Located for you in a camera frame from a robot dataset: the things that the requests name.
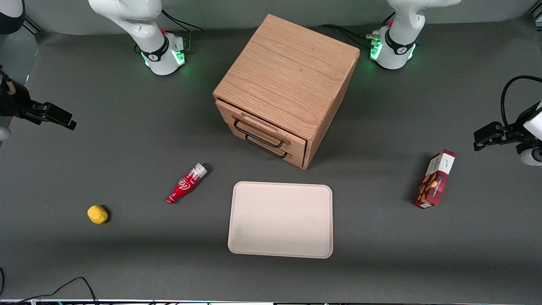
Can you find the red cookie box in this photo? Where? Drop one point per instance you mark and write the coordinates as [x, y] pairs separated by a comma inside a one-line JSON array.
[[434, 182]]

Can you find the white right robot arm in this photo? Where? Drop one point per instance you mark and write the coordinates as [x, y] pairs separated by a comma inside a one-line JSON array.
[[127, 17]]

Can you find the wooden drawer cabinet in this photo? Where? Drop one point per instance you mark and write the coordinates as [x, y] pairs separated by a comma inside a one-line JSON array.
[[292, 72]]

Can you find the wooden cabinet door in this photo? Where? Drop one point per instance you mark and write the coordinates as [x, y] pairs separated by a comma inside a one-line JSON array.
[[262, 127]]

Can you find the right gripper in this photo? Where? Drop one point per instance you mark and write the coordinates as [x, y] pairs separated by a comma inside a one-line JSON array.
[[12, 104]]

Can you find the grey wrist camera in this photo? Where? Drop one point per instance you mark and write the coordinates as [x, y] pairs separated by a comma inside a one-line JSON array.
[[532, 156], [3, 135]]

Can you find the yellow lemon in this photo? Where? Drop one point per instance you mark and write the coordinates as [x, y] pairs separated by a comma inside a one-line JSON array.
[[97, 214]]

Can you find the beige plastic tray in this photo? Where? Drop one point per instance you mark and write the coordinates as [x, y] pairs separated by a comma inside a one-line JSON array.
[[279, 220]]

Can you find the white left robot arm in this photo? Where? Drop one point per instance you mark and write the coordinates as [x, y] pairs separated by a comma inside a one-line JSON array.
[[402, 38]]

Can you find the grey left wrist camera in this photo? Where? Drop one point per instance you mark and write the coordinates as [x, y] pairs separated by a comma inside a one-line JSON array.
[[532, 156]]

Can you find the wooden drawer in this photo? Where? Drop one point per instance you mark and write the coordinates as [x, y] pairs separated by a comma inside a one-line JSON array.
[[297, 158]]

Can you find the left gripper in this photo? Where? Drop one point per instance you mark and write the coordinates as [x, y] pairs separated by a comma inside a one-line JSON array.
[[515, 131]]

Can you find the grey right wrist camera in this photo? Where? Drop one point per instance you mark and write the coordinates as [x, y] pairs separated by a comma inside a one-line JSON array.
[[3, 135]]

